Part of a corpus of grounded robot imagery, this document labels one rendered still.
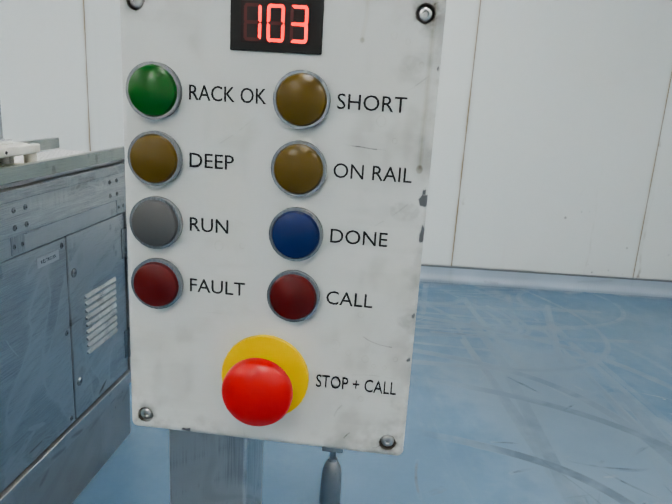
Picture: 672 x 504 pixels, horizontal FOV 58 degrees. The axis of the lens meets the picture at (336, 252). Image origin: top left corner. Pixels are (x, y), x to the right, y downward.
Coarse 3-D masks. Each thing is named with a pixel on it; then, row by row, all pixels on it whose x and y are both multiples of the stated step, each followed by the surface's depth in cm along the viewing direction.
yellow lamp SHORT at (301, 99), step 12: (288, 84) 31; (300, 84) 31; (312, 84) 31; (276, 96) 32; (288, 96) 31; (300, 96) 31; (312, 96) 31; (324, 96) 31; (288, 108) 31; (300, 108) 31; (312, 108) 31; (324, 108) 31; (288, 120) 32; (300, 120) 32; (312, 120) 32
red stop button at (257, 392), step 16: (240, 368) 33; (256, 368) 33; (272, 368) 33; (224, 384) 34; (240, 384) 33; (256, 384) 33; (272, 384) 33; (288, 384) 34; (224, 400) 34; (240, 400) 33; (256, 400) 33; (272, 400) 33; (288, 400) 34; (240, 416) 34; (256, 416) 34; (272, 416) 34
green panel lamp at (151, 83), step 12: (144, 72) 32; (156, 72) 32; (168, 72) 32; (132, 84) 32; (144, 84) 32; (156, 84) 32; (168, 84) 32; (132, 96) 32; (144, 96) 32; (156, 96) 32; (168, 96) 32; (144, 108) 32; (156, 108) 32; (168, 108) 32
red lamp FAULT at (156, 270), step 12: (144, 264) 35; (156, 264) 35; (144, 276) 35; (156, 276) 35; (168, 276) 35; (144, 288) 35; (156, 288) 35; (168, 288) 35; (144, 300) 35; (156, 300) 35; (168, 300) 35
